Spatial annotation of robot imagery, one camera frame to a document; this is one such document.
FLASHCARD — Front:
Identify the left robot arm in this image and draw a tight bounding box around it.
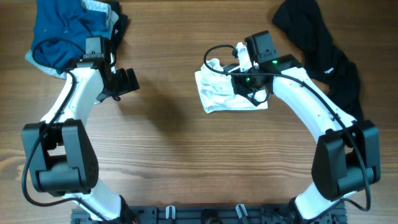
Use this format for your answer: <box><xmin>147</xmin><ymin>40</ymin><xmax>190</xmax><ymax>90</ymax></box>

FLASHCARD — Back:
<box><xmin>22</xmin><ymin>58</ymin><xmax>139</xmax><ymax>223</ymax></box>

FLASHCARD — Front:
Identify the black folded garment left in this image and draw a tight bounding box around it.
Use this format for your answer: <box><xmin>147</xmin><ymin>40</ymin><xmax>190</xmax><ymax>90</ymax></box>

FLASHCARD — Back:
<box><xmin>106</xmin><ymin>1</ymin><xmax>128</xmax><ymax>54</ymax></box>

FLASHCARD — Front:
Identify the white t-shirt black print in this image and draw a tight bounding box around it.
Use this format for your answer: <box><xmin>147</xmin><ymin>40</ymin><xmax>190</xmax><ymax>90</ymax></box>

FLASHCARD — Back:
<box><xmin>195</xmin><ymin>64</ymin><xmax>268</xmax><ymax>113</ymax></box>

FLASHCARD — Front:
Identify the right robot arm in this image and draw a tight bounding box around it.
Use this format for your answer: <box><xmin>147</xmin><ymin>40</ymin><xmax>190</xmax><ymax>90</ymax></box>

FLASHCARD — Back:
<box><xmin>223</xmin><ymin>55</ymin><xmax>381</xmax><ymax>223</ymax></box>

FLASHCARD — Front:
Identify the light grey folded garment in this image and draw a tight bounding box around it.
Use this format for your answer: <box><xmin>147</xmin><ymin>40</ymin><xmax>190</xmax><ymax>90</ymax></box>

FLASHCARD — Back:
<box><xmin>25</xmin><ymin>0</ymin><xmax>120</xmax><ymax>80</ymax></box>

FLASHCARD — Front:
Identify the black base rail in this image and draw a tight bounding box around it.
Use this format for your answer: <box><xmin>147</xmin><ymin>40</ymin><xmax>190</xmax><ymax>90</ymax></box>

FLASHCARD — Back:
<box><xmin>70</xmin><ymin>204</ymin><xmax>348</xmax><ymax>224</ymax></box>

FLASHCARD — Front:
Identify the black garment right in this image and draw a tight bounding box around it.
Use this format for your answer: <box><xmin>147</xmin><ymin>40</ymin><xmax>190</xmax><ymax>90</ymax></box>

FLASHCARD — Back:
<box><xmin>272</xmin><ymin>0</ymin><xmax>364</xmax><ymax>121</ymax></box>

